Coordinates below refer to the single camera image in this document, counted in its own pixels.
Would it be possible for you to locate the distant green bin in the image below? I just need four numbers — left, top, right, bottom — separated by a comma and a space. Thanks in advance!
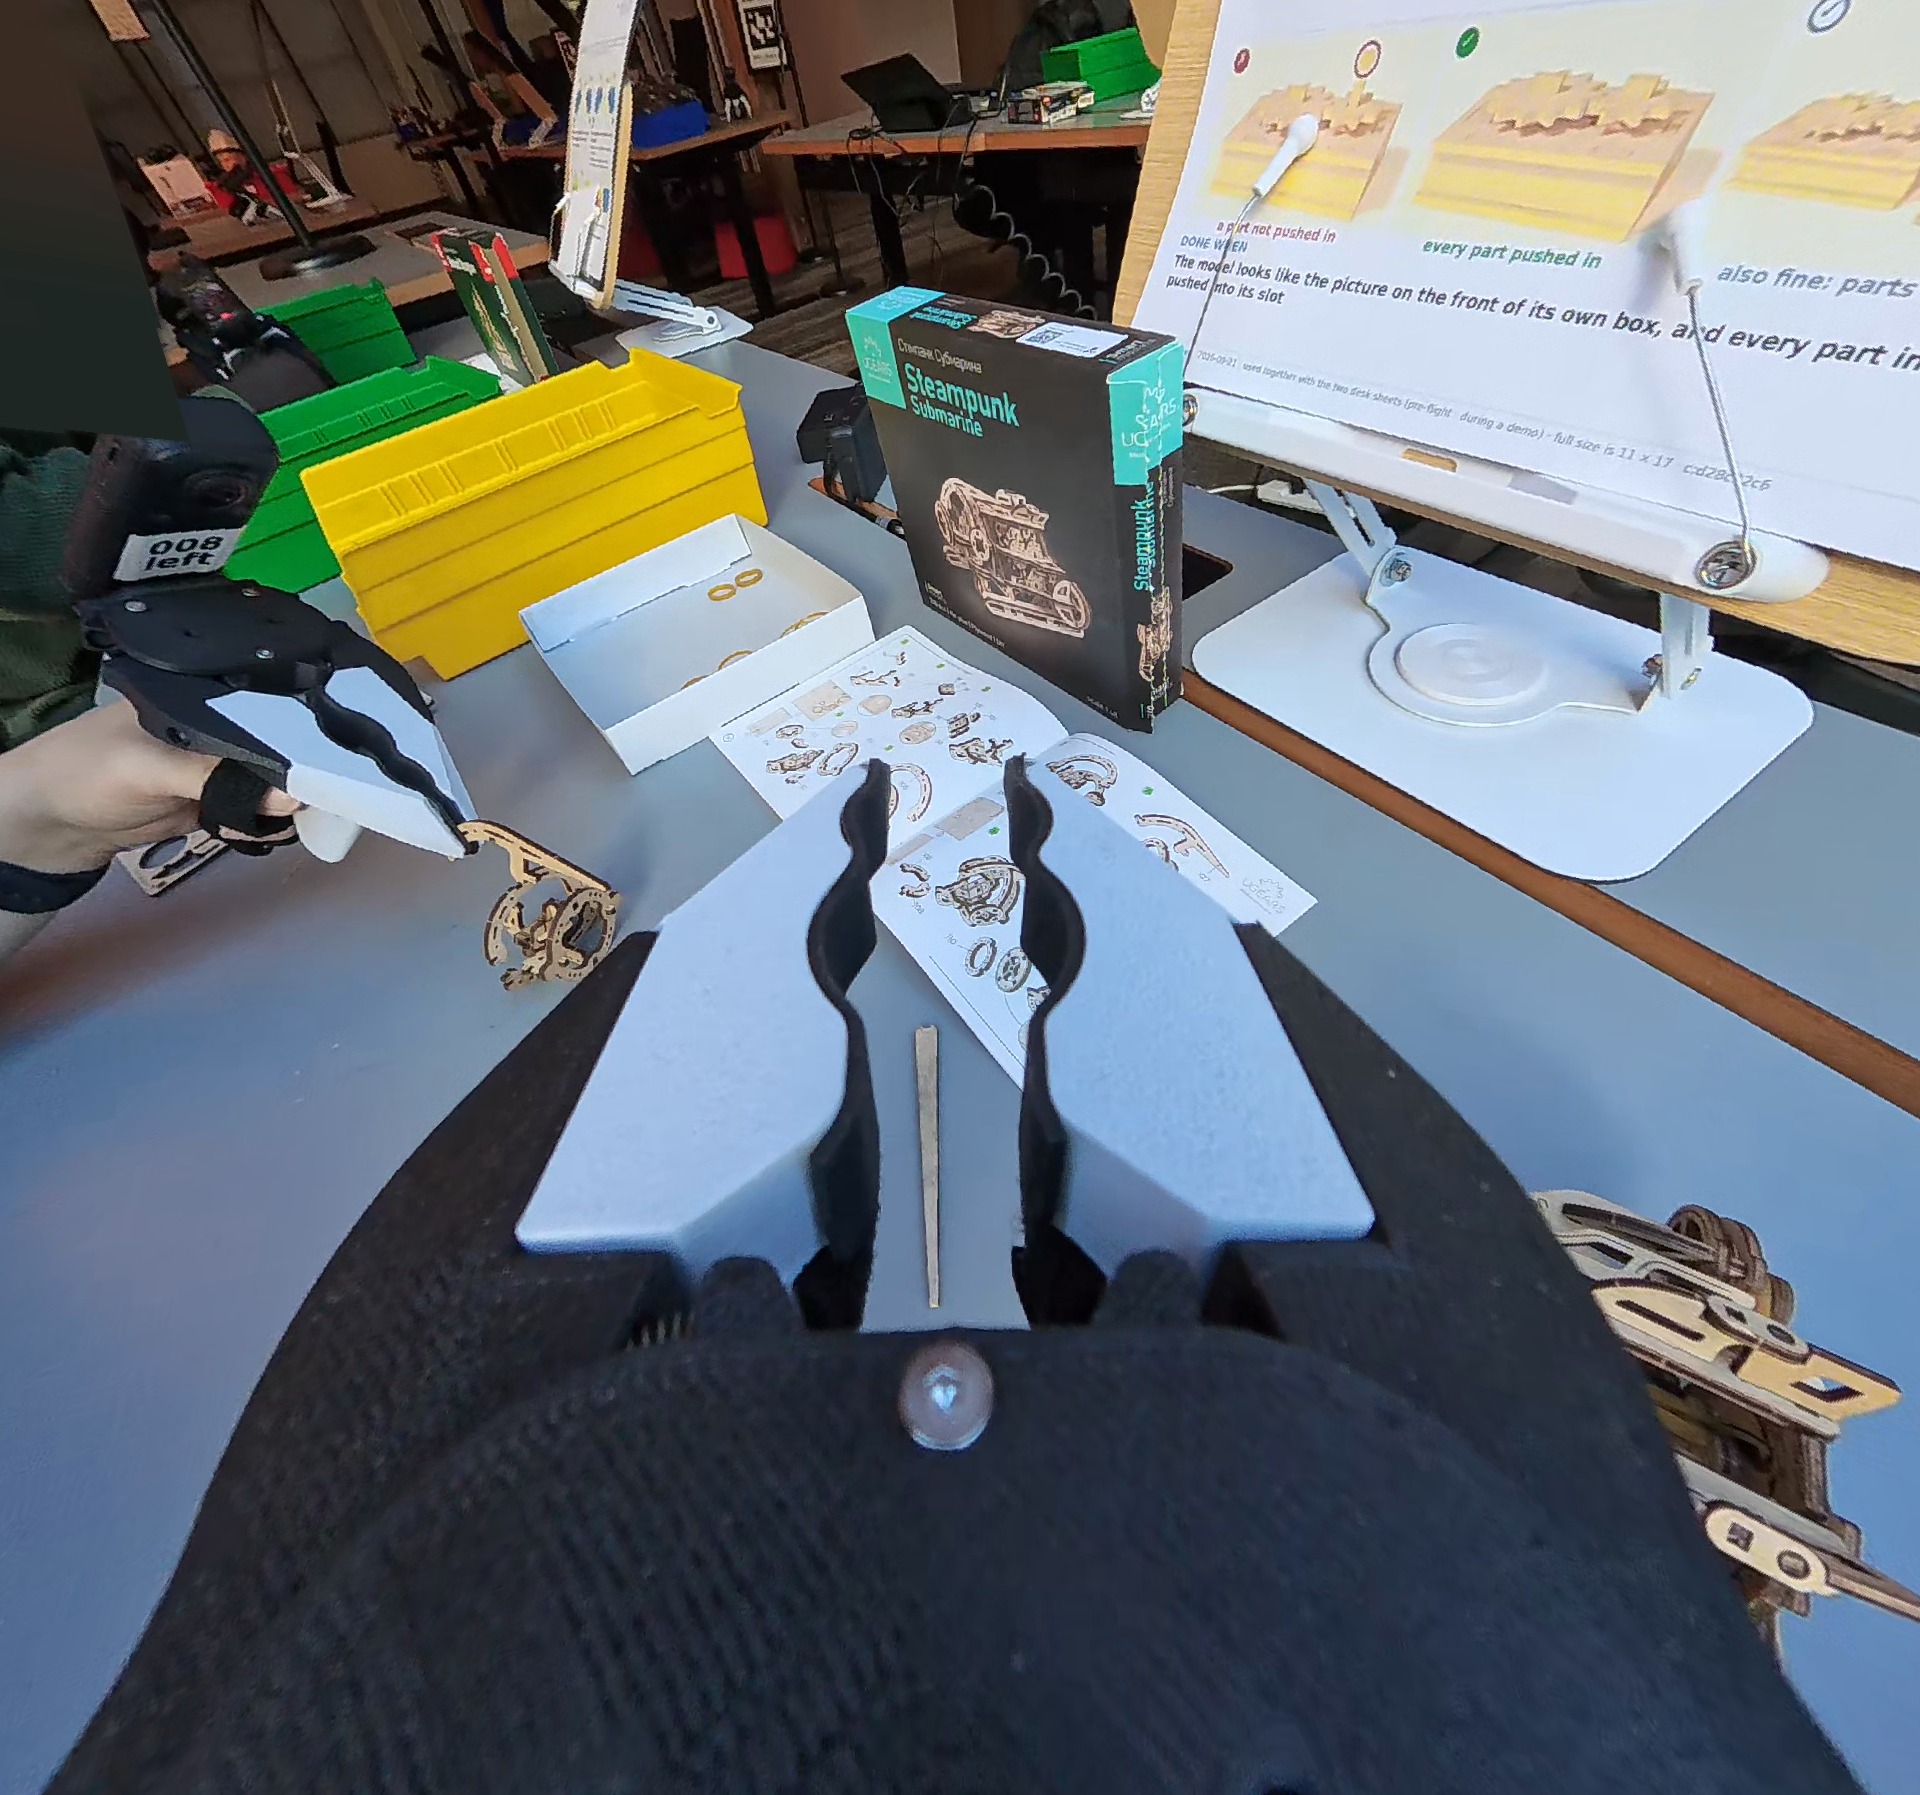
1038, 26, 1163, 104

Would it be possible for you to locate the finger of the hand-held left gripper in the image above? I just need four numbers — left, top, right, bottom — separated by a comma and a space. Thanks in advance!
335, 661, 480, 845
207, 691, 471, 861

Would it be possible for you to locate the thin wooden stick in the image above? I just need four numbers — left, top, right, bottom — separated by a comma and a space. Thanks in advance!
909, 1023, 946, 1311

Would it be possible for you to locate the white cardboard box tray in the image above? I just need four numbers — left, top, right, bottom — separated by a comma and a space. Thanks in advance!
516, 511, 877, 777

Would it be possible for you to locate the large green plastic bin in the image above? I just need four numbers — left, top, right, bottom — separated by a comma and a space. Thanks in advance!
223, 356, 506, 597

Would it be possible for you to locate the tilted document stand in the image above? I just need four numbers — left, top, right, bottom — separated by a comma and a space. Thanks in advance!
545, 0, 755, 346

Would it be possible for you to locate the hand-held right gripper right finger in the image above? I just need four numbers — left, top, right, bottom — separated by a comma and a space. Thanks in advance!
999, 755, 1379, 1327

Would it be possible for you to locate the open instruction booklet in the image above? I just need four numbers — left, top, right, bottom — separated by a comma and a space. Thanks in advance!
707, 625, 1319, 1095

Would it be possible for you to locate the person's left hand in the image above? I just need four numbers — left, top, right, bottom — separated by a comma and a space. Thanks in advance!
0, 737, 305, 879

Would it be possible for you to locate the printed instruction sheet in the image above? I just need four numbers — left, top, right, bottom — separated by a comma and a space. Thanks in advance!
1128, 0, 1920, 575

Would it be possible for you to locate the yellow plastic bin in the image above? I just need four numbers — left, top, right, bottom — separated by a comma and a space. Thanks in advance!
298, 346, 749, 683

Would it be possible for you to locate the black model kit box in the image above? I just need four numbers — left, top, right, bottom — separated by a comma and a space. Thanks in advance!
842, 286, 1187, 735

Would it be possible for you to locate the black laptop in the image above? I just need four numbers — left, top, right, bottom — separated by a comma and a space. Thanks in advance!
837, 54, 979, 134

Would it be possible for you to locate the small green plastic bin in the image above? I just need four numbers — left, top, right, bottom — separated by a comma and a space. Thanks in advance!
252, 276, 418, 382

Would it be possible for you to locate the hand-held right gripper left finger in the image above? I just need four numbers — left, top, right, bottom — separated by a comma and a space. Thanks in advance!
513, 757, 894, 1331

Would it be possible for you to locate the wooden background table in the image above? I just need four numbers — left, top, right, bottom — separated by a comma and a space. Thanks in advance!
760, 98, 1154, 320

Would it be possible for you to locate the black coiled hose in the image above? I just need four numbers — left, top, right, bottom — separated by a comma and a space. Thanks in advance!
955, 172, 1055, 316

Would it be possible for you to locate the small black camera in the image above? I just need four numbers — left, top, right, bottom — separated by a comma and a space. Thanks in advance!
792, 386, 891, 507

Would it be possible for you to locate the white document stand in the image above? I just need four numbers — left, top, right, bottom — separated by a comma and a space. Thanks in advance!
1114, 0, 1920, 885

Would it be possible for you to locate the dark green clothing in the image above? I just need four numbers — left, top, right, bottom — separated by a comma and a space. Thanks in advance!
0, 438, 110, 751

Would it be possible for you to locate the dark green booklet box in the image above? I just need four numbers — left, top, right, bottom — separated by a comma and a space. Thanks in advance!
429, 230, 561, 382

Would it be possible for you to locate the large wooden model assembly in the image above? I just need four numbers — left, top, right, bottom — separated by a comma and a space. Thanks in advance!
1530, 1187, 1920, 1665

